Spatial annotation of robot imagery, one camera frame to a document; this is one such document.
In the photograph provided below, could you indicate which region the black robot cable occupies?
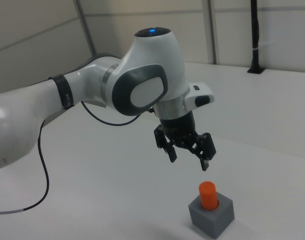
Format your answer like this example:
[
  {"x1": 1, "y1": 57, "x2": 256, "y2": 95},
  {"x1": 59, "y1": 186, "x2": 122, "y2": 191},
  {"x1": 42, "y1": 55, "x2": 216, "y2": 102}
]
[{"x1": 0, "y1": 100, "x2": 153, "y2": 216}]

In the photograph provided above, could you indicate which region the upright grey partition post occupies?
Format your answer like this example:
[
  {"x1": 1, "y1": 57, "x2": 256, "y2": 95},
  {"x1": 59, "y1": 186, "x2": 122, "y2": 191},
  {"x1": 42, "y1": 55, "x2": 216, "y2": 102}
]
[{"x1": 206, "y1": 0, "x2": 217, "y2": 65}]

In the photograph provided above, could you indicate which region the black cable strap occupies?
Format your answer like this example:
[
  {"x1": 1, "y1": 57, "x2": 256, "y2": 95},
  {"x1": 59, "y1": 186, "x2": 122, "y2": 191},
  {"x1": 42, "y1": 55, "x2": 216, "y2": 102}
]
[{"x1": 48, "y1": 73, "x2": 76, "y2": 111}]

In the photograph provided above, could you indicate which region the orange cylinder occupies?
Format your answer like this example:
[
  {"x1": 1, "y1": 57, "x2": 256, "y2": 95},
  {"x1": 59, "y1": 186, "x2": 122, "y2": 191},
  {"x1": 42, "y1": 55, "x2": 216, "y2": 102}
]
[{"x1": 198, "y1": 181, "x2": 220, "y2": 211}]

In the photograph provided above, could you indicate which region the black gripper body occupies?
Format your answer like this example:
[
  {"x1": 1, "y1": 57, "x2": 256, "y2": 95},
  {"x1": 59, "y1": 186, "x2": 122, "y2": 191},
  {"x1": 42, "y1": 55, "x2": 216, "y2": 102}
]
[{"x1": 159, "y1": 111, "x2": 199, "y2": 151}]

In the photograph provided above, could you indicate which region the grey block with round hole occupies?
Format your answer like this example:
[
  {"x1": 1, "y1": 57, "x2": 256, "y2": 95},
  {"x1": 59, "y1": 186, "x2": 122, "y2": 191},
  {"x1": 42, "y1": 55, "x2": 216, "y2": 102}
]
[{"x1": 188, "y1": 191, "x2": 235, "y2": 240}]

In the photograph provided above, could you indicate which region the black pole with base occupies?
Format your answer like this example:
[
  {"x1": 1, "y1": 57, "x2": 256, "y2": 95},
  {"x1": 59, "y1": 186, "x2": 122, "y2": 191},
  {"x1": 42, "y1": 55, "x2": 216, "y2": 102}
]
[{"x1": 247, "y1": 0, "x2": 266, "y2": 75}]

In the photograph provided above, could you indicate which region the slanted grey partition post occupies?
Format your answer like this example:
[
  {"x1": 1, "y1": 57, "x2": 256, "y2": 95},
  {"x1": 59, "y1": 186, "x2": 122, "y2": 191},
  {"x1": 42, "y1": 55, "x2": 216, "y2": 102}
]
[{"x1": 74, "y1": 0, "x2": 99, "y2": 57}]

